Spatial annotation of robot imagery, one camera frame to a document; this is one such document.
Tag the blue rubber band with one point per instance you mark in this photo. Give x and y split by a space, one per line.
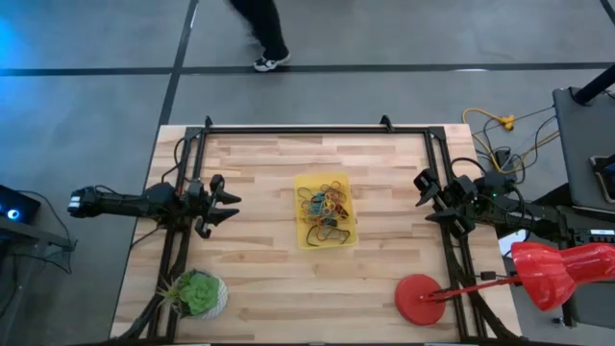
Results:
317 205

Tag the black tablet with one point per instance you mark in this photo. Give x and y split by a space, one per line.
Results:
606 178

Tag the white paper sheet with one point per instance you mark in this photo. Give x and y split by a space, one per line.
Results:
509 246

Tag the black round post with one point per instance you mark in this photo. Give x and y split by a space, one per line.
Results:
596 86

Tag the black equipment case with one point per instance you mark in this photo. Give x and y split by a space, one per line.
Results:
591 314

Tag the yellow translucent plastic bin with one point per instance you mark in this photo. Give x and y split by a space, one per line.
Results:
302 182

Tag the dark grey cabinet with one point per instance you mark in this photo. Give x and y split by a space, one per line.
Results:
581 144

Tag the red rubber band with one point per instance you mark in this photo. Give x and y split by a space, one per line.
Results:
338 206

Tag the green succulent in white pot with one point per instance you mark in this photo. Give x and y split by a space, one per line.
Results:
197 293

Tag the black device with blue light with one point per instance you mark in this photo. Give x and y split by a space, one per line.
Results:
24 204

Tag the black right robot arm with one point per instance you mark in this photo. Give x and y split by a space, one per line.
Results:
528 218

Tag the person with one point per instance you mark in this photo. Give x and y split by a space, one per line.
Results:
264 24

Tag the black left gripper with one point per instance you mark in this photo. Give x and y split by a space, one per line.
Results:
199 204

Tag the black equipment stand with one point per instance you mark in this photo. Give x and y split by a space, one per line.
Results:
19 288

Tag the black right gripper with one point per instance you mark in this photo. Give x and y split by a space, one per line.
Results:
461 197

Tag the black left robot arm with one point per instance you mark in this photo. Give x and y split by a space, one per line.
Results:
125 204

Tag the red desk lamp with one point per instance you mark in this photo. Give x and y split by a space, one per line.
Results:
418 298

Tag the black power adapter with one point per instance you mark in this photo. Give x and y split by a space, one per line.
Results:
505 161

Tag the black wide rubber band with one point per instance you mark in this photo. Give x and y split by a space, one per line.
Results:
346 234
342 211

